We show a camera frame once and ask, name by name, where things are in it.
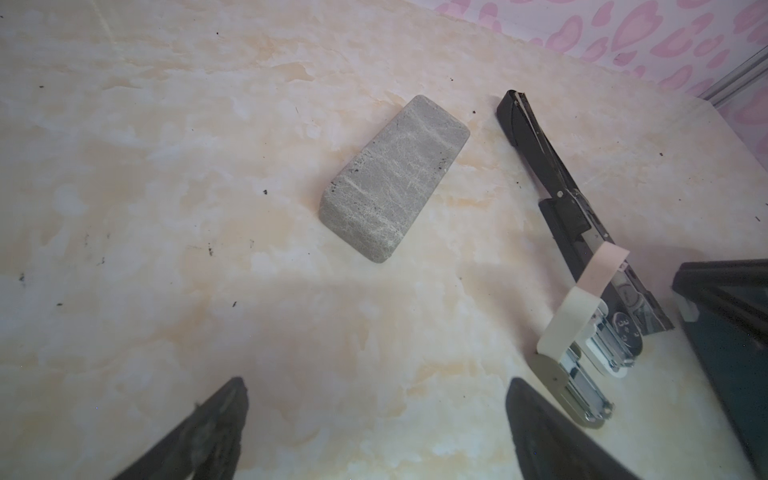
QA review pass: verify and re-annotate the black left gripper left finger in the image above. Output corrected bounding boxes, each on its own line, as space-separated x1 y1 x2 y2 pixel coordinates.
116 377 249 479

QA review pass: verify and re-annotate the teal plastic tray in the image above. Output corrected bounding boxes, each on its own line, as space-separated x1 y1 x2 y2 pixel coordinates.
672 259 767 479

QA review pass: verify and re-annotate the grey stone block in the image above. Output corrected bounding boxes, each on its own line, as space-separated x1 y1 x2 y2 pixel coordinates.
318 95 470 263

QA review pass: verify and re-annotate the pink mini stapler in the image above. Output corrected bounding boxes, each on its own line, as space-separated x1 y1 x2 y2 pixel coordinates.
575 242 635 379

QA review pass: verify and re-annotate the black long stapler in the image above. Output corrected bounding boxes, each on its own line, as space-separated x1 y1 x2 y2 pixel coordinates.
496 90 673 358

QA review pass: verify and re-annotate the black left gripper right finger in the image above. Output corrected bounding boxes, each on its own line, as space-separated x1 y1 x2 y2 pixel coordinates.
506 377 636 480

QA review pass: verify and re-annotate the white mini stapler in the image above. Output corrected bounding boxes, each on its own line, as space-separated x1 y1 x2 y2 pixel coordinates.
529 286 614 429

